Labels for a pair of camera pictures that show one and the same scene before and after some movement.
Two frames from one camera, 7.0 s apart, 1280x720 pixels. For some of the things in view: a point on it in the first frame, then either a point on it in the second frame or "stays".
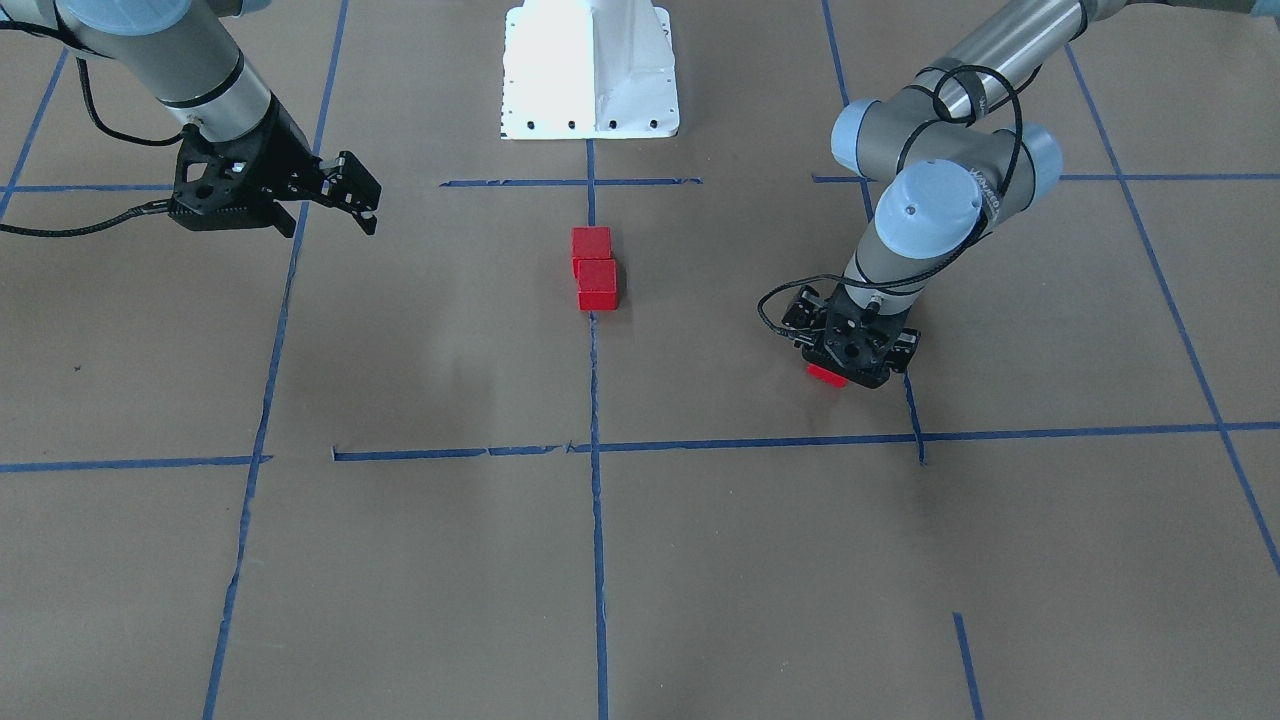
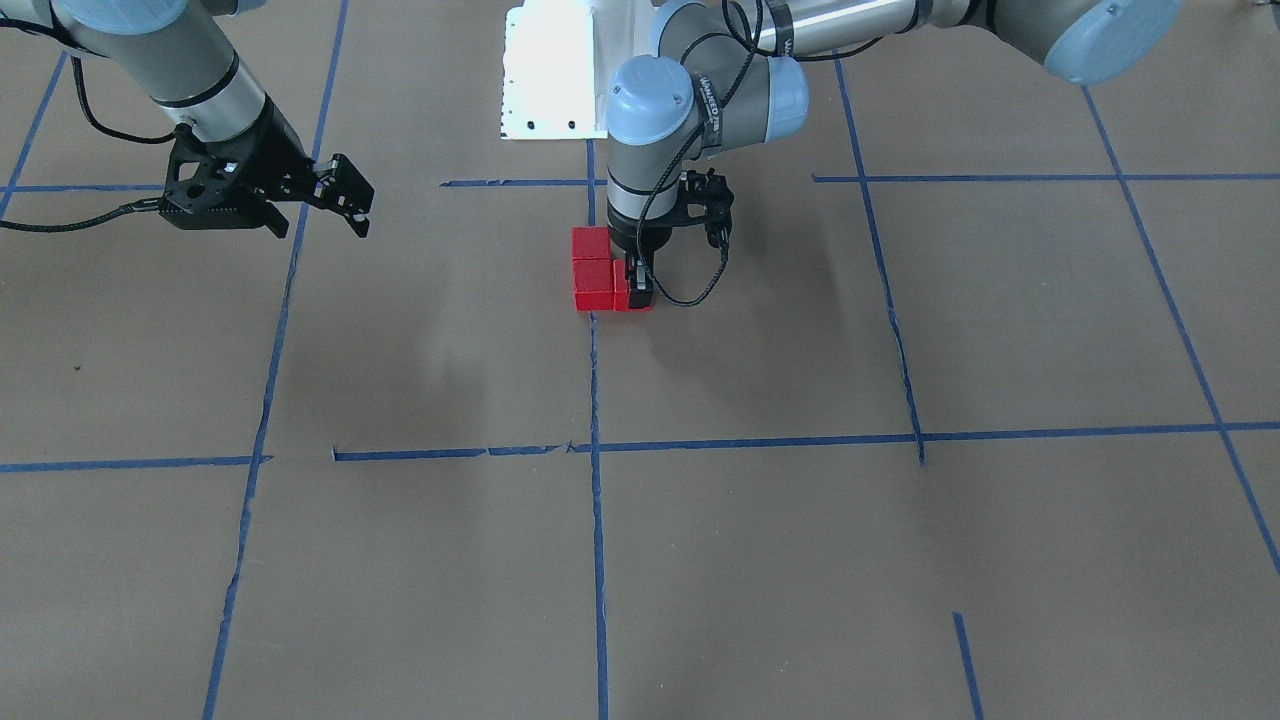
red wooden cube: x=597 y=284 stays
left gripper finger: x=354 y=184 stays
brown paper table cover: x=538 y=448 stays
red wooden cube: x=824 y=375 to x=620 y=290
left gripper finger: x=365 y=218 stays
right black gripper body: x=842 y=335 to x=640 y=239
